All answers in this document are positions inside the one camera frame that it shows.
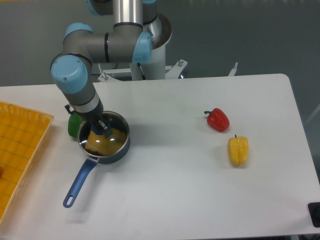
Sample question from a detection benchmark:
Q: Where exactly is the yellow toast slice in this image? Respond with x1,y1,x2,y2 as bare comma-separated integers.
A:
83,128,127,157

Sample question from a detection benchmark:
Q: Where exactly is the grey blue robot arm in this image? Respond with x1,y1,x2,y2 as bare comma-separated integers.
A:
50,0,172,137

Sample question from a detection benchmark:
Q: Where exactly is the yellow bell pepper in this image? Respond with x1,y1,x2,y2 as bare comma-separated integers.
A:
227,134,249,167

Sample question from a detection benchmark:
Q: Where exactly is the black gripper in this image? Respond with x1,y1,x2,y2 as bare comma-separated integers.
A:
64,99,113,138

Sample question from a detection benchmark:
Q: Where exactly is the black device at table corner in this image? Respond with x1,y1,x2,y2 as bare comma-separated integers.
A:
307,202,320,228

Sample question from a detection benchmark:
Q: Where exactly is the red bell pepper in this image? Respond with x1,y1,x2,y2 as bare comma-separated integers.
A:
204,108,230,133

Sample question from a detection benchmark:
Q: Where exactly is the dark pot with blue handle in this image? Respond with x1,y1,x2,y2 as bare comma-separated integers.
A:
62,111,132,209

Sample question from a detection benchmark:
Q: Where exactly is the glass pot lid blue knob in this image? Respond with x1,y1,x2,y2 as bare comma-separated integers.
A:
77,111,130,160

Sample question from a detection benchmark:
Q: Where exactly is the yellow plastic basket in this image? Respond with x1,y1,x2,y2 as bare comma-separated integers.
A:
0,101,54,222

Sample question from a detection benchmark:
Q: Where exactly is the white bracket behind table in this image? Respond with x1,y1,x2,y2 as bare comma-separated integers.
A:
228,62,238,77

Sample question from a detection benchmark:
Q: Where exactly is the green bell pepper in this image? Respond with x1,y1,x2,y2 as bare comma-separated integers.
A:
67,112,83,138

